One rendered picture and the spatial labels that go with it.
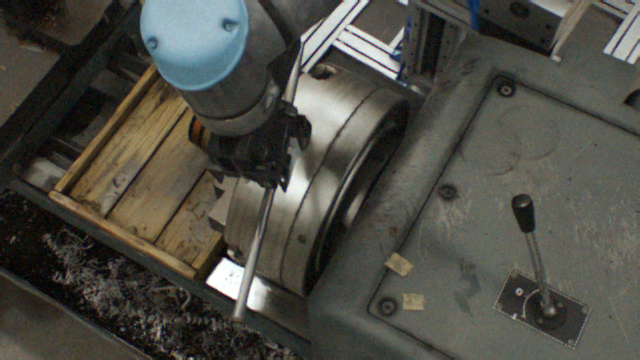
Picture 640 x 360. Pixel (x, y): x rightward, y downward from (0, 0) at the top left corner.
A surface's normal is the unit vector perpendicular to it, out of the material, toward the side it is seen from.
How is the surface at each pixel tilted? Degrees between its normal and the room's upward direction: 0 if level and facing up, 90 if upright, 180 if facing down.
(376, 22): 0
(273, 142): 11
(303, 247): 54
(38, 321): 0
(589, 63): 0
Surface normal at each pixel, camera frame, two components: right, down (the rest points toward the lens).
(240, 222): -0.44, 0.45
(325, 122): 0.00, -0.48
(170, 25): -0.11, -0.29
